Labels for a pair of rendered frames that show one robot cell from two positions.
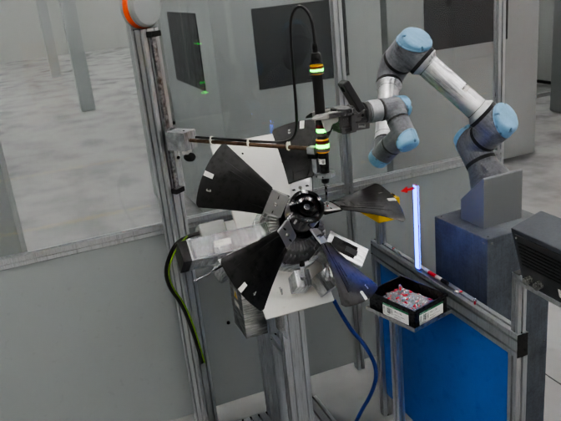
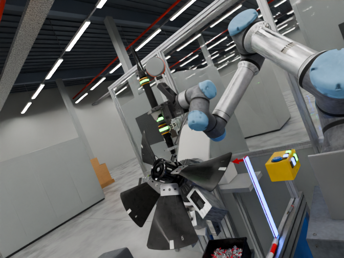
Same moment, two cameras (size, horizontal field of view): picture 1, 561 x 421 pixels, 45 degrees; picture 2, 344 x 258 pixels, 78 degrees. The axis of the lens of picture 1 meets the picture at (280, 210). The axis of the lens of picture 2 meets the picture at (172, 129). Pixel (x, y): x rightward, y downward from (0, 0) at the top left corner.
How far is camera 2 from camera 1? 210 cm
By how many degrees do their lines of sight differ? 64
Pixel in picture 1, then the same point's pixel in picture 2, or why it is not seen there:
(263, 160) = (199, 133)
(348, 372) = not seen: outside the picture
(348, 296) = (154, 241)
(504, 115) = (328, 67)
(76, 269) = not seen: hidden behind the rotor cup
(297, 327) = (205, 242)
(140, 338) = not seen: hidden behind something
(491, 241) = (314, 243)
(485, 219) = (330, 208)
